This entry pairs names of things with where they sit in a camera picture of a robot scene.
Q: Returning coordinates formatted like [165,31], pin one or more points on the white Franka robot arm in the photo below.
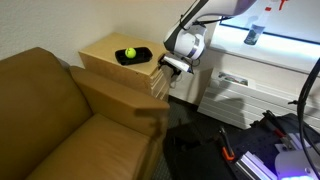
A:
[186,41]

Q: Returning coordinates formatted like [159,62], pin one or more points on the black plastic tray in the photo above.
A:
[143,56]

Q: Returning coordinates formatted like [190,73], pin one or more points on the printed leaflet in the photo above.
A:
[233,79]

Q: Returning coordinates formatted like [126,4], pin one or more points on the wooden middle-height drawer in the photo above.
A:
[161,87]

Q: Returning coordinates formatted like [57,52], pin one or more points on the white panel radiator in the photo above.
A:
[253,103]

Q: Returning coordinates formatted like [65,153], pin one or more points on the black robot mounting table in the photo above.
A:
[196,156]

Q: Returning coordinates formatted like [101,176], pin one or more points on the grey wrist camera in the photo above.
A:
[178,63]

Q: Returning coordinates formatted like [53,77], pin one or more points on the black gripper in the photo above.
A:
[173,70]

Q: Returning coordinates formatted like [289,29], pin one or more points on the brown leather sofa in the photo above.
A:
[66,126]

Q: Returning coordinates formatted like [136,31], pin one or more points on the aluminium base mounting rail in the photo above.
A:
[255,165]

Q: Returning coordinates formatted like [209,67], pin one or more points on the spray bottle with red trigger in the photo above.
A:
[255,31]

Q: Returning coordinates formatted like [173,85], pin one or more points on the wooden deep lowest drawer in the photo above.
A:
[165,95]

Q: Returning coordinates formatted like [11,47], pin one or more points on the yellow-green tennis ball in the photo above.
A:
[130,53]

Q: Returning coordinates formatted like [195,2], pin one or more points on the light wooden drawer cabinet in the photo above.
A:
[110,53]

